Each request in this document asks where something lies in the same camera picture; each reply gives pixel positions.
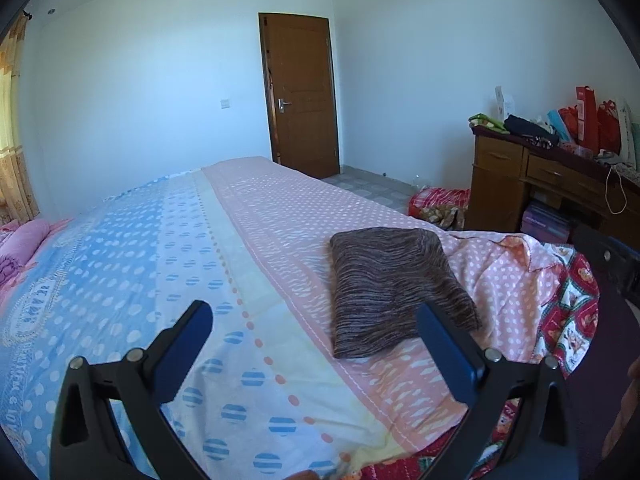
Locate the black cloth on dresser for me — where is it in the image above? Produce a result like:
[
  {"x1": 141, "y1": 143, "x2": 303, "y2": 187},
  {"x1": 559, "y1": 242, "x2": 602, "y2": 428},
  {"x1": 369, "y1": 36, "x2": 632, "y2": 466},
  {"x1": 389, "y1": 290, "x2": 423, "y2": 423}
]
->
[{"x1": 503, "y1": 115, "x2": 560, "y2": 150}]

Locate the folded pink blanket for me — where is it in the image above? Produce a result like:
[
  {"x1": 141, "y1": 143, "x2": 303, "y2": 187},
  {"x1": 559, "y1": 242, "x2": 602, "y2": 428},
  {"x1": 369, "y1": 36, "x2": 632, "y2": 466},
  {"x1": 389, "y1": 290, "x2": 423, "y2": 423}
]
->
[{"x1": 1, "y1": 218, "x2": 51, "y2": 266}]

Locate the person's left hand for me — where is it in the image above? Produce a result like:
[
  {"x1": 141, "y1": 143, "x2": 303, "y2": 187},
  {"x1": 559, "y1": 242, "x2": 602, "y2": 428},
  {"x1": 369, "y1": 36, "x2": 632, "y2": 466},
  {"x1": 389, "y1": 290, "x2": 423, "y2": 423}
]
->
[{"x1": 602, "y1": 358, "x2": 640, "y2": 458}]

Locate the red cartoon print quilt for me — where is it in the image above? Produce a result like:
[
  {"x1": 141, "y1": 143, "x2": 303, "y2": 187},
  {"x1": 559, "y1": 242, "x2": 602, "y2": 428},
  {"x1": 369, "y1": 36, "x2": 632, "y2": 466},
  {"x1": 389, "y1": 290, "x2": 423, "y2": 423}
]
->
[{"x1": 346, "y1": 244, "x2": 600, "y2": 479}]

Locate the silver door handle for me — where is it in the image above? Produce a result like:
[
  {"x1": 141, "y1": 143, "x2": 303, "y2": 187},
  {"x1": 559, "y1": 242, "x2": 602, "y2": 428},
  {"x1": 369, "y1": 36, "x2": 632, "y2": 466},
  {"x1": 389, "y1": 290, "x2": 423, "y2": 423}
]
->
[{"x1": 278, "y1": 99, "x2": 292, "y2": 113}]

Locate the yellow patterned curtain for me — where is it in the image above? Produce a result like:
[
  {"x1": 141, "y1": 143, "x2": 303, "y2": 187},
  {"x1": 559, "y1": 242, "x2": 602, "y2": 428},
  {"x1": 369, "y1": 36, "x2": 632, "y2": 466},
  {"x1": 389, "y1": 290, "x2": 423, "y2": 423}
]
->
[{"x1": 0, "y1": 12, "x2": 39, "y2": 224}]

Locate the green cloth on dresser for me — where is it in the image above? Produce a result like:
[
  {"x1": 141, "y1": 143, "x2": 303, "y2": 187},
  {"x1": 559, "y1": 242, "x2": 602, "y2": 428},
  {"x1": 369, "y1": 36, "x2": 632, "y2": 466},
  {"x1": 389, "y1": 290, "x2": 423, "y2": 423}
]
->
[{"x1": 469, "y1": 113, "x2": 509, "y2": 134}]

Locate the blue and pink bedsheet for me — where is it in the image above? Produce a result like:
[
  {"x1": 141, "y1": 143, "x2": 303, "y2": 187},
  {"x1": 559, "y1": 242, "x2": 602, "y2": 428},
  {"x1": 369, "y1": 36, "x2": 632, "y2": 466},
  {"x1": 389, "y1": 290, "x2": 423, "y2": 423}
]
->
[{"x1": 1, "y1": 157, "x2": 464, "y2": 479}]

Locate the brown wooden dresser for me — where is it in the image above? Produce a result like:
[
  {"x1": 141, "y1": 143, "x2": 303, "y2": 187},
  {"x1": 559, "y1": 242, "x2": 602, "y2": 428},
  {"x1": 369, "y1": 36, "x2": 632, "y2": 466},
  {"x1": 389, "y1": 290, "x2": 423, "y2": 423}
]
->
[{"x1": 464, "y1": 127, "x2": 639, "y2": 249}]

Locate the pink polka dot garment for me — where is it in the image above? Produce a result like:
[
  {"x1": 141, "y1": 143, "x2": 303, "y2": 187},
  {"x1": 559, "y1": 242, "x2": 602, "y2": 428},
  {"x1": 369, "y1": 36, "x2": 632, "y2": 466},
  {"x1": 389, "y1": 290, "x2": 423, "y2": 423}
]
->
[{"x1": 438, "y1": 231, "x2": 574, "y2": 363}]

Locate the brown knit sweater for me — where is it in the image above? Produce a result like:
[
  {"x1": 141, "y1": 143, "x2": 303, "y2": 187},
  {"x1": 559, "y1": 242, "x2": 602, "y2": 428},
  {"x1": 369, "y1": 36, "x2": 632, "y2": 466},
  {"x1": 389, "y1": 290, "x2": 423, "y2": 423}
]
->
[{"x1": 330, "y1": 226, "x2": 483, "y2": 360}]

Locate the brown wooden door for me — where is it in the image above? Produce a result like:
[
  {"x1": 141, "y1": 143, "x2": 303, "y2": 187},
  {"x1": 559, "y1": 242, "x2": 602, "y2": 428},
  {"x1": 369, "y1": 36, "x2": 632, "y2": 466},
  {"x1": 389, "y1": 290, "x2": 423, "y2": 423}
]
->
[{"x1": 258, "y1": 13, "x2": 340, "y2": 179}]

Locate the red plaid bag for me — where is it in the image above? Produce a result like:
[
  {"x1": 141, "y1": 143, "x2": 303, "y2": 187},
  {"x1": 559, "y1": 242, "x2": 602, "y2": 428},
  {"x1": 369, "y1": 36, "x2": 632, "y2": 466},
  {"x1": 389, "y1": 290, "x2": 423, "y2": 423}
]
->
[{"x1": 408, "y1": 186, "x2": 471, "y2": 231}]

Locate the red gift bag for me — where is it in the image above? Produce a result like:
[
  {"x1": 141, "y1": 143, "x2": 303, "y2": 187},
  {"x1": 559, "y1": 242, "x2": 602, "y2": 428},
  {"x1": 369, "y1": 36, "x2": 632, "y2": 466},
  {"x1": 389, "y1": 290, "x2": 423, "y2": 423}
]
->
[{"x1": 576, "y1": 86, "x2": 599, "y2": 154}]

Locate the white charger cable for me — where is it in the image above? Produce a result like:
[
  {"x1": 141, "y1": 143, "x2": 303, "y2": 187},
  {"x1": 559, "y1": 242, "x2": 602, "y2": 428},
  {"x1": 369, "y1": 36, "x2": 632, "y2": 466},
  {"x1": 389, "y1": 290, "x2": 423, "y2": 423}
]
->
[{"x1": 603, "y1": 161, "x2": 630, "y2": 216}]

